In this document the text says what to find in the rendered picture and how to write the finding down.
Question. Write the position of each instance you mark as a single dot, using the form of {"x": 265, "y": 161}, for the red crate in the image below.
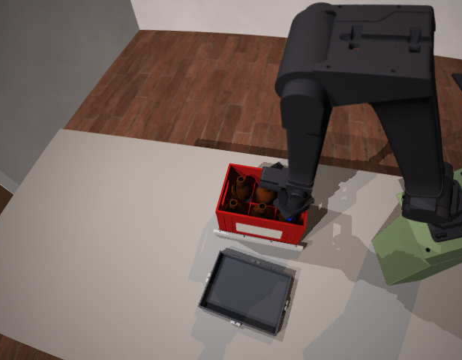
{"x": 255, "y": 226}

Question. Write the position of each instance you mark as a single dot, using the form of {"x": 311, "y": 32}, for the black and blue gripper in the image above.
{"x": 293, "y": 207}

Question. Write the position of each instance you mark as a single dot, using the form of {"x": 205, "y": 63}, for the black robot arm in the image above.
{"x": 320, "y": 69}

